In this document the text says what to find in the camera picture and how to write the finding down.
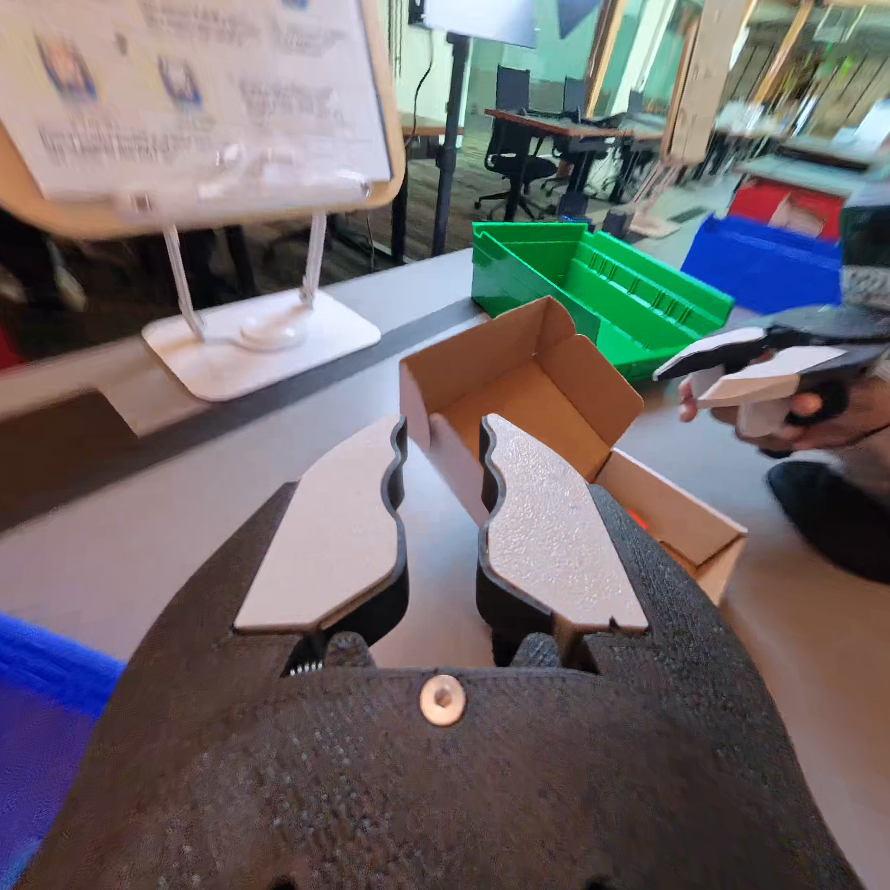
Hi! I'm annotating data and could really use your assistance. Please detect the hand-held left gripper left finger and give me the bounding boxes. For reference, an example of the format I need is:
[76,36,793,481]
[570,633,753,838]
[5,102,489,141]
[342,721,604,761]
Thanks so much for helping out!
[233,414,411,644]

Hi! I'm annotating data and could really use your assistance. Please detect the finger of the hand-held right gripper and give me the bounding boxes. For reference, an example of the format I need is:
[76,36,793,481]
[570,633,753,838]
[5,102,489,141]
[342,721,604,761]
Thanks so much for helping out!
[652,327,771,403]
[694,345,847,413]

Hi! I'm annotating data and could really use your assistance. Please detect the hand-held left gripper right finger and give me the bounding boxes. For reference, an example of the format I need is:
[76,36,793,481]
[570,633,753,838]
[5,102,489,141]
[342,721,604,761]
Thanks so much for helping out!
[476,413,650,648]

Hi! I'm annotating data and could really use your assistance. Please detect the cardboard box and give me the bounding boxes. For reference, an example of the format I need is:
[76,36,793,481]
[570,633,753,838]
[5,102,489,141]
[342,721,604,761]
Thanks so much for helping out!
[398,295,748,606]

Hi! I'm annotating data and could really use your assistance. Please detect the blue plastic bin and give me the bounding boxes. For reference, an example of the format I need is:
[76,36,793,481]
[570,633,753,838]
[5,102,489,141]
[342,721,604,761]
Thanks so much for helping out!
[680,213,844,315]
[0,610,127,890]

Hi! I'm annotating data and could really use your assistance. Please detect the person's right hand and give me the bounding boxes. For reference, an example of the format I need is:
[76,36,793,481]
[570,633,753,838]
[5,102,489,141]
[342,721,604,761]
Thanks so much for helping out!
[678,369,890,460]

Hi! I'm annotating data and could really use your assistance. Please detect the green plastic bin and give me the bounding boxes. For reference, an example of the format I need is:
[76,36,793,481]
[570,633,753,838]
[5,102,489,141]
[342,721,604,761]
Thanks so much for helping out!
[470,221,736,383]

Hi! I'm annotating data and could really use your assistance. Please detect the red plastic bin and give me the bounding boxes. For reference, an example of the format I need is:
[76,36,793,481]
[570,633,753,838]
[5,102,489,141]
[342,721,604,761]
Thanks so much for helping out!
[727,176,846,241]

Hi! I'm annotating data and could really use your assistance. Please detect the white document stand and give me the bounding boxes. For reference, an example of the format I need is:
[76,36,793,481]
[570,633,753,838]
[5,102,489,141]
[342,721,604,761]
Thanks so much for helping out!
[141,174,382,404]

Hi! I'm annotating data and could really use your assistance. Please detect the tall cardboard panel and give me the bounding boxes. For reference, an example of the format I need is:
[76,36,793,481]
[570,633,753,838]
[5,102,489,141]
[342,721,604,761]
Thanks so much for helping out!
[659,0,727,168]

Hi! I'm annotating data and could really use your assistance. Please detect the dark office desk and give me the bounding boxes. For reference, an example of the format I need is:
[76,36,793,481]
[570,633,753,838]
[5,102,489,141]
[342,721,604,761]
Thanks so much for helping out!
[484,108,668,210]

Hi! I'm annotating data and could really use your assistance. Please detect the black office chair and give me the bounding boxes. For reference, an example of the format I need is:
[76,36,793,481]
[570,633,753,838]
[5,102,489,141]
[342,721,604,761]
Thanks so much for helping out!
[475,64,559,222]

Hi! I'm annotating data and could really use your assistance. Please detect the display panel on black pole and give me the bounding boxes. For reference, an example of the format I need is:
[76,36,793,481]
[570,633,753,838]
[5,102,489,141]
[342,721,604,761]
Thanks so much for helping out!
[421,0,540,258]

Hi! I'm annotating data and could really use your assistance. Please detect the sign board on white stand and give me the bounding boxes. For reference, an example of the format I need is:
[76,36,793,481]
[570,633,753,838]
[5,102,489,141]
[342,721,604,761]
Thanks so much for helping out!
[0,0,409,242]

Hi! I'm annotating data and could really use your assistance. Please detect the printed paper sheet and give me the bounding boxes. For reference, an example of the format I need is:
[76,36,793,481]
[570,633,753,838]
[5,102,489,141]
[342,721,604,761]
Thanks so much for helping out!
[0,0,394,210]

